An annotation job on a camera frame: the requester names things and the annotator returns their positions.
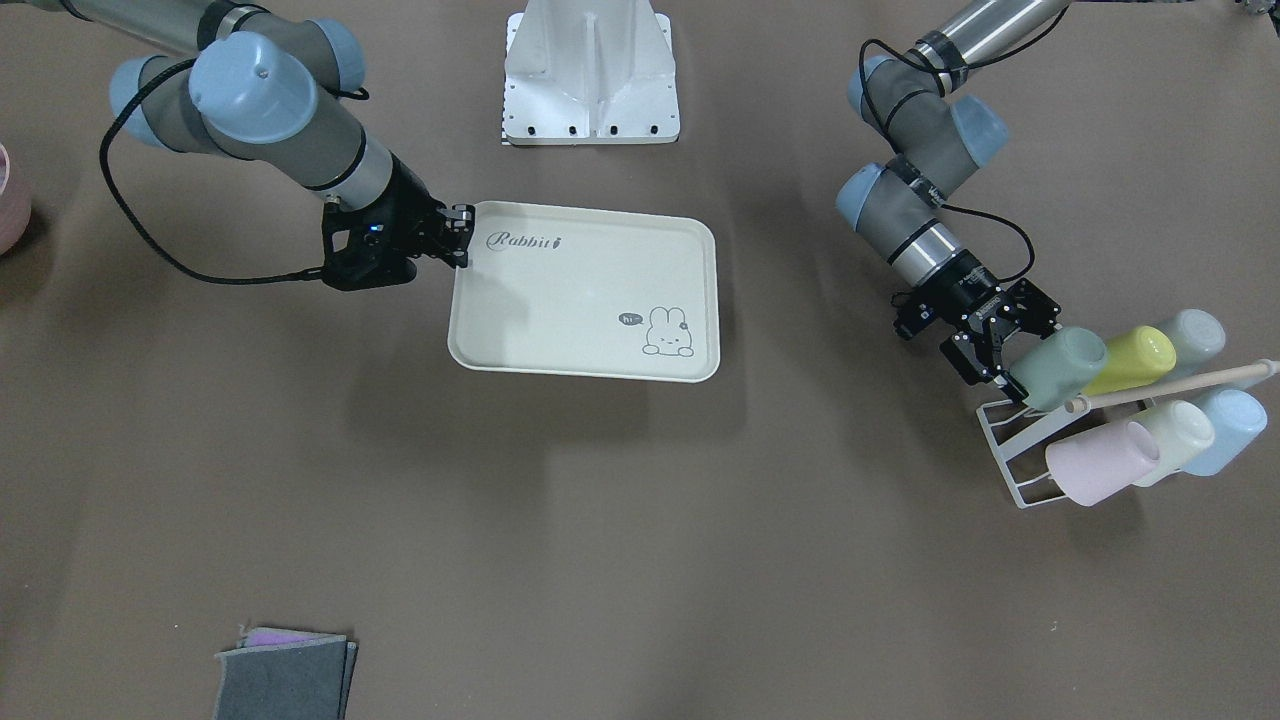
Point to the cream white cup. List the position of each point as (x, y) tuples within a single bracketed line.
[(1181, 431)]

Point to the grey cup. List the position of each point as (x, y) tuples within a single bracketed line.
[(1197, 337)]

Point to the grey folded cloth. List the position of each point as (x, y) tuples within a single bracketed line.
[(277, 673)]

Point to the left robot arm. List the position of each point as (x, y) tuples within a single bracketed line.
[(937, 144)]

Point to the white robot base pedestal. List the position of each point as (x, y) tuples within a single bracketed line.
[(589, 72)]

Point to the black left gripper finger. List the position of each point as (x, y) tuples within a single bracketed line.
[(976, 355), (1029, 311)]

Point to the white wire cup rack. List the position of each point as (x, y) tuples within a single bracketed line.
[(1017, 437)]

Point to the green cup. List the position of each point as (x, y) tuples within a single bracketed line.
[(1060, 367)]

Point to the light blue cup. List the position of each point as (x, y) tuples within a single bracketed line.
[(1237, 418)]

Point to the pink bowl with ice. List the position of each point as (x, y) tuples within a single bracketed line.
[(16, 202)]

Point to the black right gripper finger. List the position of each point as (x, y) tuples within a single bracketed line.
[(458, 221), (451, 251)]

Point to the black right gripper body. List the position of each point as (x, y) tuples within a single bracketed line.
[(411, 206)]

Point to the pink cup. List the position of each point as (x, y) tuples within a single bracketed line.
[(1097, 463)]

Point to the yellow cup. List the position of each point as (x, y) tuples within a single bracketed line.
[(1137, 358)]

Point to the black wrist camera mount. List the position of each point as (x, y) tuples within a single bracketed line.
[(360, 248)]

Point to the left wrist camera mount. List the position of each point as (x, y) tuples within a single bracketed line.
[(915, 311)]

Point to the cream rabbit tray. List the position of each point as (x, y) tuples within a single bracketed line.
[(574, 291)]

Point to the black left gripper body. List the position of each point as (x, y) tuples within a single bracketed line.
[(966, 286)]

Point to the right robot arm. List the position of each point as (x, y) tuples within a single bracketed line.
[(235, 81)]

